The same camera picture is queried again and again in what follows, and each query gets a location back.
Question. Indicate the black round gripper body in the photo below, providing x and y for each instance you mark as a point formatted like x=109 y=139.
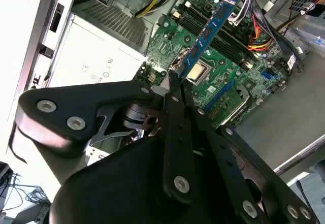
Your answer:
x=114 y=183

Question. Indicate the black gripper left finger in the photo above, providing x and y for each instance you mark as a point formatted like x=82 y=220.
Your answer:
x=76 y=99

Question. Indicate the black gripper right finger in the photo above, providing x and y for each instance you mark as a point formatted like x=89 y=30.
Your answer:
x=243 y=163

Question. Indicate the blue RAM stick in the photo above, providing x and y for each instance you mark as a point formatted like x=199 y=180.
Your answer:
x=210 y=28

